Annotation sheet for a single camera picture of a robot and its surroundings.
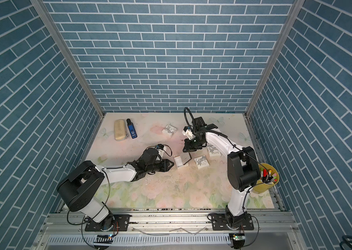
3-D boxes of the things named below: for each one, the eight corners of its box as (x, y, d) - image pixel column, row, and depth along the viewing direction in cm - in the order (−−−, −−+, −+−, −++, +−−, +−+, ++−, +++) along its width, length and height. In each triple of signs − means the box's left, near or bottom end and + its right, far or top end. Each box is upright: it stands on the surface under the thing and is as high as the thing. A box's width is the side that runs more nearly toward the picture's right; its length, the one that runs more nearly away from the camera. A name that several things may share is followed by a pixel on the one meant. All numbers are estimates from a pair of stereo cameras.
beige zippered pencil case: (116, 142, 106) (114, 139, 103) (115, 124, 117) (113, 120, 114) (126, 140, 107) (125, 137, 104) (124, 122, 118) (123, 118, 116)
